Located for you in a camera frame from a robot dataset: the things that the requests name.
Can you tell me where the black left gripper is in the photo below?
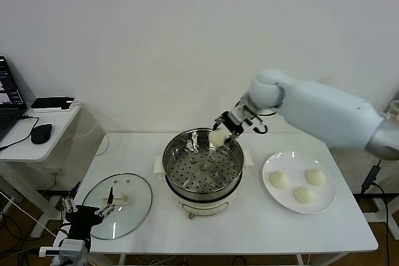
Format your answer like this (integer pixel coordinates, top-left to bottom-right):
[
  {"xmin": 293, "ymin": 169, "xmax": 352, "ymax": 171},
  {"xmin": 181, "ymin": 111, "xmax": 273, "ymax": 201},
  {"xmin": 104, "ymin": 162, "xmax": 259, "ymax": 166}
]
[{"xmin": 61, "ymin": 181, "xmax": 116, "ymax": 239}]

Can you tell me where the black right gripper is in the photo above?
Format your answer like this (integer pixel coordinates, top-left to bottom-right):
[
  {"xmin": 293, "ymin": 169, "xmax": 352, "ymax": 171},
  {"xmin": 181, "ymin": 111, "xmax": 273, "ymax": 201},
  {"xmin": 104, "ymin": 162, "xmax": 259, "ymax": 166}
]
[{"xmin": 214, "ymin": 112, "xmax": 246, "ymax": 155}]

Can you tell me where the white steamed baozi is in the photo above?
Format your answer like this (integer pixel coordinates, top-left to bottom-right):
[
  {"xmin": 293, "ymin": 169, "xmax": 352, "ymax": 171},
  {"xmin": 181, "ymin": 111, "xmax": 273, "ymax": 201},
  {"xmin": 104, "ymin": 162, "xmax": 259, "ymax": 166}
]
[
  {"xmin": 305, "ymin": 168, "xmax": 327, "ymax": 186},
  {"xmin": 292, "ymin": 185, "xmax": 315, "ymax": 204},
  {"xmin": 269, "ymin": 171, "xmax": 290, "ymax": 189},
  {"xmin": 208, "ymin": 128, "xmax": 231, "ymax": 148}
]

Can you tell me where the glass lid with cream handle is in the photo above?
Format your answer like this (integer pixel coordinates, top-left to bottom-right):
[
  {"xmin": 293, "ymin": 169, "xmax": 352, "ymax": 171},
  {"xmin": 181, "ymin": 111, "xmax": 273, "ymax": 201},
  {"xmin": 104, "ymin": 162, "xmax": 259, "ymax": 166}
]
[{"xmin": 80, "ymin": 172, "xmax": 153, "ymax": 241}]

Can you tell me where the stainless steel steamer basket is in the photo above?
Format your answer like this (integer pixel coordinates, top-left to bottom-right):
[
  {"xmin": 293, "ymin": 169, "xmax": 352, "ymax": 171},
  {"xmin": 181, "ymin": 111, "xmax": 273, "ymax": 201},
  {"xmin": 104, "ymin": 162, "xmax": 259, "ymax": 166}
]
[{"xmin": 161, "ymin": 127, "xmax": 245, "ymax": 201}]

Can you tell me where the white side desk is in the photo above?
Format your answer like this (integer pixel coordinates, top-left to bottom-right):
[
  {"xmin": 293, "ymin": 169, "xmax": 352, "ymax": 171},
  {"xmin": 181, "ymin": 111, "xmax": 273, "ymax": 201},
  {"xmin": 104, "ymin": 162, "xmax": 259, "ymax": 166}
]
[{"xmin": 0, "ymin": 100, "xmax": 84, "ymax": 239}]

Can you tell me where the white electric cooker pot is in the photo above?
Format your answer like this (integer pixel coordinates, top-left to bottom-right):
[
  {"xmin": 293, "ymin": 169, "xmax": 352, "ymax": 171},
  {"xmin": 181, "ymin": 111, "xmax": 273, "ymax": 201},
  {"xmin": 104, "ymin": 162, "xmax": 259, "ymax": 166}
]
[{"xmin": 153, "ymin": 148, "xmax": 254, "ymax": 221}]

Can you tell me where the white round plate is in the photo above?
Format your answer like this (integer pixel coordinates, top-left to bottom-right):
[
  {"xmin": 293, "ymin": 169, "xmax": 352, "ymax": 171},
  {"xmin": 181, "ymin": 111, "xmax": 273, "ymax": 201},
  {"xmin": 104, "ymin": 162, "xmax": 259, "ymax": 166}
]
[{"xmin": 261, "ymin": 151, "xmax": 338, "ymax": 215}]

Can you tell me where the black computer mouse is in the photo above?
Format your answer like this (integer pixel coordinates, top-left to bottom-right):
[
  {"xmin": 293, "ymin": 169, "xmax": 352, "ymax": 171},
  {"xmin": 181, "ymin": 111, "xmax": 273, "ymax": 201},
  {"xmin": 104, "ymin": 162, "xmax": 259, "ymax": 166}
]
[{"xmin": 31, "ymin": 123, "xmax": 53, "ymax": 145}]

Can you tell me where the white flat box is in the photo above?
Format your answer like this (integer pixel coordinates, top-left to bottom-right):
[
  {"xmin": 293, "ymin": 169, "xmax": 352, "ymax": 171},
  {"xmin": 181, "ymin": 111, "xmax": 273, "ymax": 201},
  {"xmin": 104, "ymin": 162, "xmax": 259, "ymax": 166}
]
[{"xmin": 31, "ymin": 103, "xmax": 79, "ymax": 113}]

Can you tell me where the black flat device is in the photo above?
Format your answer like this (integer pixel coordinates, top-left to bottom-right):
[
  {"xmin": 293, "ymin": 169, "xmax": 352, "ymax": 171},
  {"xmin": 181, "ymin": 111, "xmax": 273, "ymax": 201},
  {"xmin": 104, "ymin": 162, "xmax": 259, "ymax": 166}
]
[{"xmin": 31, "ymin": 96, "xmax": 76, "ymax": 110}]

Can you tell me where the black laptop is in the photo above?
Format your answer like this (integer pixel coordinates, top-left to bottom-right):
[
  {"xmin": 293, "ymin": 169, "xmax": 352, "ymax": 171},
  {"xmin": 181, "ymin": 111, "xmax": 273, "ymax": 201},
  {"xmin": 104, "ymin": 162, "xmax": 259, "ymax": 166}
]
[{"xmin": 0, "ymin": 55, "xmax": 28, "ymax": 143}]

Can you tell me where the plastic cup with brown drink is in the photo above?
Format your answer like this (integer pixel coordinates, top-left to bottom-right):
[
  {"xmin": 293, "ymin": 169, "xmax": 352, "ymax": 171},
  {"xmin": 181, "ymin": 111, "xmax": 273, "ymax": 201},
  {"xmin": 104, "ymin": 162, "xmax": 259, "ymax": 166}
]
[{"xmin": 386, "ymin": 99, "xmax": 399, "ymax": 117}]

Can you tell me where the white side table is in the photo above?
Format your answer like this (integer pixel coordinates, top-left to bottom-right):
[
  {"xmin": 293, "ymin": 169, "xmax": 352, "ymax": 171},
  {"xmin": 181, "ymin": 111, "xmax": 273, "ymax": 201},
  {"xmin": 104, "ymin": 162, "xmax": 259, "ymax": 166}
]
[{"xmin": 353, "ymin": 153, "xmax": 399, "ymax": 225}]

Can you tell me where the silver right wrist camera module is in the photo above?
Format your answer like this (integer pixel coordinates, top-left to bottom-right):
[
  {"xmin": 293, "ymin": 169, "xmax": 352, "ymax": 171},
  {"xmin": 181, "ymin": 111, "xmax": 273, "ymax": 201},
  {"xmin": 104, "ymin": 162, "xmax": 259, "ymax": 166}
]
[{"xmin": 234, "ymin": 99, "xmax": 262, "ymax": 128}]

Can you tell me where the grey left wrist camera module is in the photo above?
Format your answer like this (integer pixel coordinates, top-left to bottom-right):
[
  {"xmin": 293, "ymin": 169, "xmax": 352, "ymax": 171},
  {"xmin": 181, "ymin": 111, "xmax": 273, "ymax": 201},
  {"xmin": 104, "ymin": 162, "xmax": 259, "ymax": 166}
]
[{"xmin": 39, "ymin": 237, "xmax": 92, "ymax": 262}]

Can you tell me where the black laptop cable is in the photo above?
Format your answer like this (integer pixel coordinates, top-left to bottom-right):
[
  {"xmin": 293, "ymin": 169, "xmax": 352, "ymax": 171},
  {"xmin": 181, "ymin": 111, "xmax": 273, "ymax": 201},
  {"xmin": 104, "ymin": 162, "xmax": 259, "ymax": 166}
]
[{"xmin": 0, "ymin": 115, "xmax": 41, "ymax": 151}]

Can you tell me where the black cable with adapter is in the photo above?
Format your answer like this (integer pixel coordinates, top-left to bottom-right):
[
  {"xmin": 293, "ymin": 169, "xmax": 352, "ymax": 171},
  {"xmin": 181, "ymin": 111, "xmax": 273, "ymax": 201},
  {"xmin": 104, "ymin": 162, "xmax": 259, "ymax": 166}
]
[{"xmin": 360, "ymin": 158, "xmax": 399, "ymax": 266}]

